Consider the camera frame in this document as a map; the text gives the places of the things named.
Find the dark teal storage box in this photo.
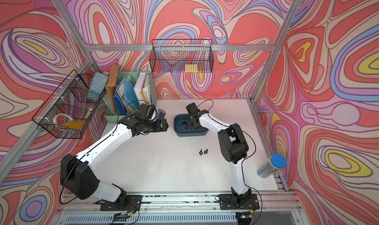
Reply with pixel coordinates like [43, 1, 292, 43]
[174, 114, 208, 137]

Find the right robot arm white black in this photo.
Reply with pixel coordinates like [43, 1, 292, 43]
[186, 103, 252, 206]

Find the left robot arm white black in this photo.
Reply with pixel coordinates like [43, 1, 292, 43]
[60, 104, 168, 205]

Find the grey blue hole punch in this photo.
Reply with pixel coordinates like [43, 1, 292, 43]
[156, 109, 166, 121]

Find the blue folder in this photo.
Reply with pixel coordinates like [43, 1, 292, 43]
[113, 79, 140, 115]

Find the green plastic file organizer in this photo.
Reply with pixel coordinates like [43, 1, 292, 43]
[105, 72, 158, 123]

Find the white binder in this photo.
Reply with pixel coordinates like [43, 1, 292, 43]
[134, 72, 152, 105]

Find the brown cardboard folder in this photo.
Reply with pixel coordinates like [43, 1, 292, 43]
[106, 64, 119, 114]

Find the yellow sticky note pad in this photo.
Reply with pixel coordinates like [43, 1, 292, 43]
[185, 64, 199, 73]

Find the grey blue sponge pad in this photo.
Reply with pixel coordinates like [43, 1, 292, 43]
[89, 72, 108, 95]

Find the yellow card in basket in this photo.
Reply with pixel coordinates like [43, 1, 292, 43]
[61, 120, 85, 130]

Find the white tape roll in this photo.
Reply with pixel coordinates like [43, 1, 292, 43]
[53, 113, 74, 126]

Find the clear tube blue cap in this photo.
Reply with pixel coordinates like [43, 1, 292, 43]
[257, 153, 287, 179]

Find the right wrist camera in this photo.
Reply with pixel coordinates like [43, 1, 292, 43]
[186, 103, 200, 116]

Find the black wire basket back wall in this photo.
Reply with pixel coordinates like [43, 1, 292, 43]
[149, 38, 214, 73]

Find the black wire basket wall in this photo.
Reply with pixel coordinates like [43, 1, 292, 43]
[149, 38, 214, 73]
[32, 70, 105, 139]

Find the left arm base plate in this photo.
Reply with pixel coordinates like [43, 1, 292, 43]
[100, 195, 143, 212]

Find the black wire basket left wall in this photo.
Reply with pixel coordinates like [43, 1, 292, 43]
[32, 70, 105, 139]

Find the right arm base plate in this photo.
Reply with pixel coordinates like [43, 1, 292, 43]
[218, 193, 260, 211]

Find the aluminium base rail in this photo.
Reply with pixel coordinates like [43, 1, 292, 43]
[50, 191, 310, 225]

